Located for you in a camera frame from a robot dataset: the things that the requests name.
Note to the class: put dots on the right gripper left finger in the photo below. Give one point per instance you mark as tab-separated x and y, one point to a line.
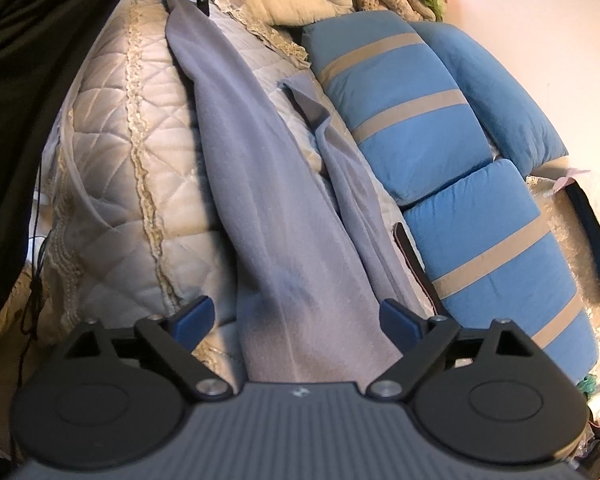
166	348

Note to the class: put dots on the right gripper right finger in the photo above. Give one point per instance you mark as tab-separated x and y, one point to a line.
423	344

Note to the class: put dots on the blue-grey sweatpants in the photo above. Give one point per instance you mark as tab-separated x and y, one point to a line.
313	263

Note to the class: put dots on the right blue striped pillow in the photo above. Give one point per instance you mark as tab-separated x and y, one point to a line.
489	252

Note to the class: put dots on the blue striped pillow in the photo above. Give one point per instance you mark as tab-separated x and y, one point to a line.
489	252
400	103

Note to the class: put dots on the quilted white bedspread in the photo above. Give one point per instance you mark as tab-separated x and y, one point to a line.
135	231

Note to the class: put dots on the teal yarn item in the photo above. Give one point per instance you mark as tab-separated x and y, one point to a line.
587	386

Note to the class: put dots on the left blue striped pillow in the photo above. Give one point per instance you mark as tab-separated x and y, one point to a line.
400	103

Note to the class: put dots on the plain blue pillow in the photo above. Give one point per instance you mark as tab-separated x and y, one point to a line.
510	117

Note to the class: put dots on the black strap red edge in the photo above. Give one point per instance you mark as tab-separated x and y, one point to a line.
412	262

